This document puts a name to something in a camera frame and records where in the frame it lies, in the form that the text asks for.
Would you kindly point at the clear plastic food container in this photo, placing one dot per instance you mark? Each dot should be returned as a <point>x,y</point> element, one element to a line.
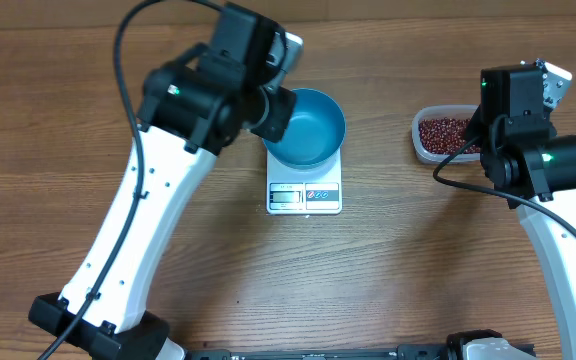
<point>432,112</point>

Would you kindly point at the red adzuki beans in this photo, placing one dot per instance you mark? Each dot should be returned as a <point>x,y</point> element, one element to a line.
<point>442,136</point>

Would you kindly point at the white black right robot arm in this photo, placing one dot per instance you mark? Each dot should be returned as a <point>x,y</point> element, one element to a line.
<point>525,158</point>

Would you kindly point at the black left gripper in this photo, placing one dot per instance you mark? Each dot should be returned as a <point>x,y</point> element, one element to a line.
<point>278,105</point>

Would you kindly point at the teal plastic bowl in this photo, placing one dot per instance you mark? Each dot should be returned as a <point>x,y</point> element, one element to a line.
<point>315,132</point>

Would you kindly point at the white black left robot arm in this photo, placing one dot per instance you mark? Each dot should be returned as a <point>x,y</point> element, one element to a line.
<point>192,108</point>

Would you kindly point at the white digital kitchen scale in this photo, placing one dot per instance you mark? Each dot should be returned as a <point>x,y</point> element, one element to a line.
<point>313,191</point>

